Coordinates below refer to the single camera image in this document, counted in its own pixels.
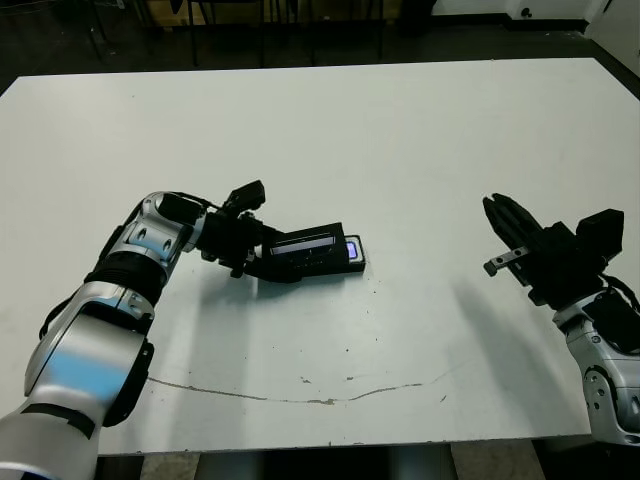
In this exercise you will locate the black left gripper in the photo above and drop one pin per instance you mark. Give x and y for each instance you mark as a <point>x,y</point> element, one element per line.
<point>230,240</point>

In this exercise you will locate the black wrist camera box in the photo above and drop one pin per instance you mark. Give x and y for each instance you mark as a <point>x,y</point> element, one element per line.
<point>602,232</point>
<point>247,192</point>

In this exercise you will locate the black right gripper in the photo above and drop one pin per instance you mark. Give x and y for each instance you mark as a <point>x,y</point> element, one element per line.
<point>560,270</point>

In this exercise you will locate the black round wall fixture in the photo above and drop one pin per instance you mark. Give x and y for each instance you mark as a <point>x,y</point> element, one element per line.
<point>525,11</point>

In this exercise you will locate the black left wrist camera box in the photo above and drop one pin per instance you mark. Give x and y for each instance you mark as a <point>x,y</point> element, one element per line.
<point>247,192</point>

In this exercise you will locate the black trash bin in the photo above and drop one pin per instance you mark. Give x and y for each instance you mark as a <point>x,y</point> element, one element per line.
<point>417,17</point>

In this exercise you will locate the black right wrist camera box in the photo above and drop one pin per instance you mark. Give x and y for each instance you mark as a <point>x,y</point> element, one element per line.
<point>602,232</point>

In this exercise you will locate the black box with white insert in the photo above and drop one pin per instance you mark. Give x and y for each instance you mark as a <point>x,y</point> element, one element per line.
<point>364,252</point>

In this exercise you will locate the black box lid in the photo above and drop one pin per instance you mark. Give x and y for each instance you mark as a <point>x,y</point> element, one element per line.
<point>320,262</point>

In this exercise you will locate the chair with thin black legs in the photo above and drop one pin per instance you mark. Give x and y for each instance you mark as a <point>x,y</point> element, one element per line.
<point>97,45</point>

